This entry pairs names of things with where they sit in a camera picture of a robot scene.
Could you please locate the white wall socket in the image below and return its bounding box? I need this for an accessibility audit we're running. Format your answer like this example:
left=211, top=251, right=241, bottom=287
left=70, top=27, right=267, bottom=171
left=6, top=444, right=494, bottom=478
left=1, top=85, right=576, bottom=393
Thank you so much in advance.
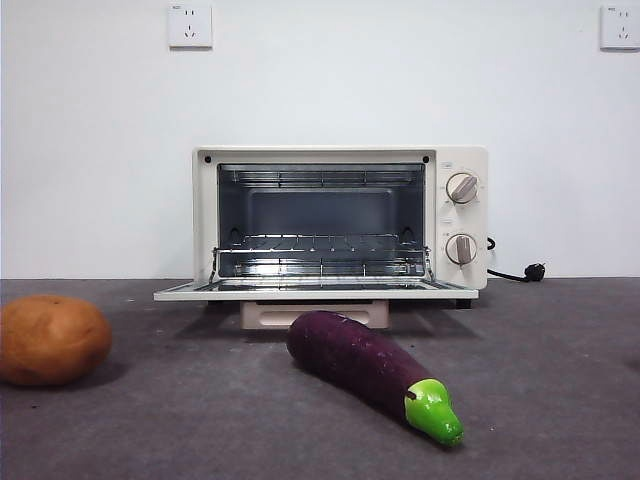
left=167, top=3, right=214, bottom=51
left=599, top=4, right=640, bottom=52

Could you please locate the beige oven knob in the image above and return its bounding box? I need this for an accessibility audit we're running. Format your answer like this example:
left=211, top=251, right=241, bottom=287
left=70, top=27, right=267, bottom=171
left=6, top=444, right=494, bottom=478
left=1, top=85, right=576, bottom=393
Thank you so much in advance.
left=444, top=171, right=480, bottom=205
left=443, top=232, right=480, bottom=266

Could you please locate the oven door with beige handle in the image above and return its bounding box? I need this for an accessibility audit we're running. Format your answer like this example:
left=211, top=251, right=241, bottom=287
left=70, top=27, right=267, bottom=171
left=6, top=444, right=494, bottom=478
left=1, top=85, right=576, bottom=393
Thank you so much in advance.
left=153, top=277, right=479, bottom=331

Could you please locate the purple eggplant with green stem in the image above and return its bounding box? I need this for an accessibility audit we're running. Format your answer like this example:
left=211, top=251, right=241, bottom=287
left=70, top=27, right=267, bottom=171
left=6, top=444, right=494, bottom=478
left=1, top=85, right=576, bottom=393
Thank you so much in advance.
left=285, top=309, right=465, bottom=444

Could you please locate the black power cable with plug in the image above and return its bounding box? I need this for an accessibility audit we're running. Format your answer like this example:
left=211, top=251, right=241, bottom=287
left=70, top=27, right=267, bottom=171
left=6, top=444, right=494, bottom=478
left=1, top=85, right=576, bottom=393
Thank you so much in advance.
left=484, top=235, right=549, bottom=285

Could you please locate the white toaster oven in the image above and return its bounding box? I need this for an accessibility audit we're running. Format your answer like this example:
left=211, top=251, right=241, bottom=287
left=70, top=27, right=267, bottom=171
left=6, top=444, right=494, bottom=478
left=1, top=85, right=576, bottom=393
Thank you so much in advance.
left=192, top=144, right=489, bottom=312

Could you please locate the metal wire oven rack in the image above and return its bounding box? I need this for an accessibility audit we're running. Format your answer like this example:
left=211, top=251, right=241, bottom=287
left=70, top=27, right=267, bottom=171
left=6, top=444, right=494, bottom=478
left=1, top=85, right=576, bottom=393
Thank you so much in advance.
left=211, top=232, right=434, bottom=284

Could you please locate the brown potato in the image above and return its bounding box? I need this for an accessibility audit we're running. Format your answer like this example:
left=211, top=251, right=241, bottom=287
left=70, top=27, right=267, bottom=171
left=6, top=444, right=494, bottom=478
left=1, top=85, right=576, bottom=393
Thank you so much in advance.
left=0, top=293, right=114, bottom=387

